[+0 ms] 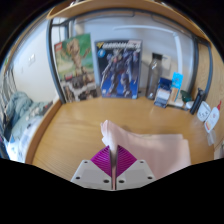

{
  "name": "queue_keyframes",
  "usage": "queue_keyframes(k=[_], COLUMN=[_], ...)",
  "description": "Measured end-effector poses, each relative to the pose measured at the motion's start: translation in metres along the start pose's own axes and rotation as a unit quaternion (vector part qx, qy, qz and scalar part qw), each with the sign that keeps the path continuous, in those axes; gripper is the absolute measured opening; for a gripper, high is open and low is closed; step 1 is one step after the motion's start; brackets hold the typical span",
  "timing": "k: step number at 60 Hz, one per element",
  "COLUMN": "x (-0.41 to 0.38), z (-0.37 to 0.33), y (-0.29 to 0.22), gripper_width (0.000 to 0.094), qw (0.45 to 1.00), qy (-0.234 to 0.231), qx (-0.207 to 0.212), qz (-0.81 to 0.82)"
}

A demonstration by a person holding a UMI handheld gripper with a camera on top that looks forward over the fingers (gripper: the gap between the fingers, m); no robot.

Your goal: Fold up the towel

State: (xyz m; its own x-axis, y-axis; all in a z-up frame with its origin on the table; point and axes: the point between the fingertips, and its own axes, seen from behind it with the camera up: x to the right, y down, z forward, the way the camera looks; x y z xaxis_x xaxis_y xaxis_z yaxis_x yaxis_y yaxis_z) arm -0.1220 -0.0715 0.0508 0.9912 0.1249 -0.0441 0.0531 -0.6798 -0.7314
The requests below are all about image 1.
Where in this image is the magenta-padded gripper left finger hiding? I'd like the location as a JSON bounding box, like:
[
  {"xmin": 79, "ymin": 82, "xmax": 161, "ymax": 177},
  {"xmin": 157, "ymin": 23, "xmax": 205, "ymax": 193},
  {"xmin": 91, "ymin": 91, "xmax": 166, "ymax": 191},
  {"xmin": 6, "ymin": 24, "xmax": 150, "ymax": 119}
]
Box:
[{"xmin": 70, "ymin": 145, "xmax": 113, "ymax": 191}]

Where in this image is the wooden shelf unit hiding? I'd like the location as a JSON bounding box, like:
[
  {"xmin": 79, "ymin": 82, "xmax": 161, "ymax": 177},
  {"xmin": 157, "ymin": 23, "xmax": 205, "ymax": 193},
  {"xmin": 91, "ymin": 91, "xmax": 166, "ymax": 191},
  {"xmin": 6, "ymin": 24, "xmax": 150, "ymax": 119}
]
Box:
[{"xmin": 46, "ymin": 0, "xmax": 211, "ymax": 43}]

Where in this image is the white cup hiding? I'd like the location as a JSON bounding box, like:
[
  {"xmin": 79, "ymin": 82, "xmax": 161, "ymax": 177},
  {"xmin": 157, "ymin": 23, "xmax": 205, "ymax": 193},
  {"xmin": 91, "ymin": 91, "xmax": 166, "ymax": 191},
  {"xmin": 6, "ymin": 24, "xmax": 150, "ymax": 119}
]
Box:
[{"xmin": 196, "ymin": 100, "xmax": 212, "ymax": 123}]

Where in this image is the white wall switch plate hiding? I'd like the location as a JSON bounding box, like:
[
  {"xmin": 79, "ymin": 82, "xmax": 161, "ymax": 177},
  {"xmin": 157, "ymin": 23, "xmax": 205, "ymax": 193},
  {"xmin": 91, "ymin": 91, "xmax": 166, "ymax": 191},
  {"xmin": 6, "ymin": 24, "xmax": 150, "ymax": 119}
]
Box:
[{"xmin": 27, "ymin": 52, "xmax": 37, "ymax": 65}]

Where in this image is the small blue box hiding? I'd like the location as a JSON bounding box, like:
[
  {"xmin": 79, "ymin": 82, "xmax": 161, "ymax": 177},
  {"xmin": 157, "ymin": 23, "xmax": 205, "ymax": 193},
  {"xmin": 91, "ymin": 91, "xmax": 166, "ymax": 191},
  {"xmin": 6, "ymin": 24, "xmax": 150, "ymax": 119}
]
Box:
[{"xmin": 153, "ymin": 77, "xmax": 173, "ymax": 109}]

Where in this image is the dark metal desk frame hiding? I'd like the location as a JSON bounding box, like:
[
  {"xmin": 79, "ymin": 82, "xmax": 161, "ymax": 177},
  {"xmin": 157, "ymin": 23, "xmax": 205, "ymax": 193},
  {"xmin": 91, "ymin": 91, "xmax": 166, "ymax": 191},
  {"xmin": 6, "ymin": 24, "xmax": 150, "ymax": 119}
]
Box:
[{"xmin": 45, "ymin": 9, "xmax": 214, "ymax": 105}]

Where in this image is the small clear plastic container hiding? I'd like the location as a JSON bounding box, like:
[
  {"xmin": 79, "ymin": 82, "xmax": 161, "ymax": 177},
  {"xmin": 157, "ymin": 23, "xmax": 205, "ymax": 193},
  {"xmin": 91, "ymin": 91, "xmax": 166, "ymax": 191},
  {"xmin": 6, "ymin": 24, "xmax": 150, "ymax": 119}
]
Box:
[{"xmin": 206, "ymin": 131, "xmax": 217, "ymax": 147}]

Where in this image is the white desk lamp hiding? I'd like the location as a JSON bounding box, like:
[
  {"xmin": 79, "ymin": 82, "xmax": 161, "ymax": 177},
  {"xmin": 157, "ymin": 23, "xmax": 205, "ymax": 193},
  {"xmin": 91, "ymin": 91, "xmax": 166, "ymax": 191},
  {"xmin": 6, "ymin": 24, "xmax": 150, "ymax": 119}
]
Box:
[{"xmin": 112, "ymin": 24, "xmax": 186, "ymax": 108}]

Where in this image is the light blue hanging package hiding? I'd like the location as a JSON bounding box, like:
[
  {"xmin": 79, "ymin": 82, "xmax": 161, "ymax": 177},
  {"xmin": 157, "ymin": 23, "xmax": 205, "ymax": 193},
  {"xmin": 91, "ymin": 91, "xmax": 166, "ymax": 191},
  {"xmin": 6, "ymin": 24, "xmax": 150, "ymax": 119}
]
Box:
[{"xmin": 168, "ymin": 71, "xmax": 185, "ymax": 104}]

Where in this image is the blue robot model kit box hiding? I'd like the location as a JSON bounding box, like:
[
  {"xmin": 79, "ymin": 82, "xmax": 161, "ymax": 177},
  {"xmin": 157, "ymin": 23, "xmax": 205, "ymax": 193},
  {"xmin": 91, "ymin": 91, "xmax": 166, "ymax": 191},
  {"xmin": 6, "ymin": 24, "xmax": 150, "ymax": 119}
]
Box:
[{"xmin": 94, "ymin": 39, "xmax": 144, "ymax": 100}]

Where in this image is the green toy set box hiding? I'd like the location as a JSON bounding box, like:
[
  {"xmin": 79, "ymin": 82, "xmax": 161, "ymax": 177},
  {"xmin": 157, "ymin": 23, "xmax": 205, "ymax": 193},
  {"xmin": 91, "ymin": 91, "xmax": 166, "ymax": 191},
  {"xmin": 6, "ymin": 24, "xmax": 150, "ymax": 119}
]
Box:
[{"xmin": 53, "ymin": 32, "xmax": 100, "ymax": 104}]

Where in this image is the dark green object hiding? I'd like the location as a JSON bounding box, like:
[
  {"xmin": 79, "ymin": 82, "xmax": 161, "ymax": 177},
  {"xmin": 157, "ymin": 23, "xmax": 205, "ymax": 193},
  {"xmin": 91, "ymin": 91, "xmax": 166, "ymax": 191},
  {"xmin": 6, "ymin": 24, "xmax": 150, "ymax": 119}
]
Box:
[{"xmin": 179, "ymin": 89, "xmax": 193, "ymax": 103}]

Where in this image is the clear bottle with dark cap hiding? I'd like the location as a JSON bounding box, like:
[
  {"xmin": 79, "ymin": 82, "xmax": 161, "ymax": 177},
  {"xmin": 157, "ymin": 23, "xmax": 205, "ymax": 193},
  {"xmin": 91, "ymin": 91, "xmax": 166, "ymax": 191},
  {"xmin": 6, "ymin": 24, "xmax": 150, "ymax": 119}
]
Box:
[{"xmin": 145, "ymin": 52, "xmax": 164, "ymax": 101}]

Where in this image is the bed with bedding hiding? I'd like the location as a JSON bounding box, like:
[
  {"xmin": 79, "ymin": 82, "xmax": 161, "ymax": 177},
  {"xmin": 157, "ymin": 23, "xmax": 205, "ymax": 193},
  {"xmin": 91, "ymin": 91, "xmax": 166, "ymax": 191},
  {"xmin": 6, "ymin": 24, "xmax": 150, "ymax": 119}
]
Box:
[{"xmin": 0, "ymin": 67, "xmax": 55, "ymax": 163}]

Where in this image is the pink towel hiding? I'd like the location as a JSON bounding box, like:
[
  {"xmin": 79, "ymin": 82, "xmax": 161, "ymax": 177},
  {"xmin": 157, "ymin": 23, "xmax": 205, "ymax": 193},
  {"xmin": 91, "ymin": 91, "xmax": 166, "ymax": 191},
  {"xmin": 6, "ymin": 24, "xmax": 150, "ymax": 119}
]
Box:
[{"xmin": 99, "ymin": 119, "xmax": 192, "ymax": 190}]

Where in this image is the black bottle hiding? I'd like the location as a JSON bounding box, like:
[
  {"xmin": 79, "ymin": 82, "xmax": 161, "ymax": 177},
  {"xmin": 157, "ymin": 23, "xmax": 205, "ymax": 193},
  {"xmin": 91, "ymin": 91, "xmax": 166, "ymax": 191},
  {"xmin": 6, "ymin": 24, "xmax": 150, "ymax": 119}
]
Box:
[{"xmin": 189, "ymin": 87, "xmax": 205, "ymax": 116}]

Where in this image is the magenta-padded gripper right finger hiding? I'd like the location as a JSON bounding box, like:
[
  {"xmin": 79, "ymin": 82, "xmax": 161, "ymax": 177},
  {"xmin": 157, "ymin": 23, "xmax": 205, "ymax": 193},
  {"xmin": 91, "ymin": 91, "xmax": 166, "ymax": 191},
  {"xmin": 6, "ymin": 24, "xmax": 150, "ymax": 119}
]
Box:
[{"xmin": 114, "ymin": 144, "xmax": 156, "ymax": 191}]

